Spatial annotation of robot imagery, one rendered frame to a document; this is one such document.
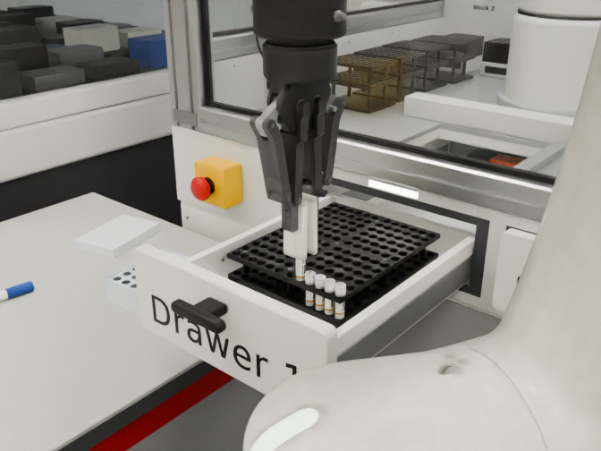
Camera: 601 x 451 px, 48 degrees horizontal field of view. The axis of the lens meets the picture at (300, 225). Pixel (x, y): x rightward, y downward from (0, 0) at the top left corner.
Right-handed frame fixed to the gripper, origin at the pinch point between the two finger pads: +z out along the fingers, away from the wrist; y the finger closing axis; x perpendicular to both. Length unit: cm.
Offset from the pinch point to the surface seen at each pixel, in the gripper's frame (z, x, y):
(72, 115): 6, -83, -24
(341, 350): 9.1, 10.2, 5.8
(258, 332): 7.3, 3.4, 10.7
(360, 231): 6.7, -2.2, -15.2
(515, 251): 6.1, 16.8, -21.2
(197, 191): 9.3, -35.1, -15.7
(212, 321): 5.5, 0.3, 14.2
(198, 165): 6.1, -37.5, -18.5
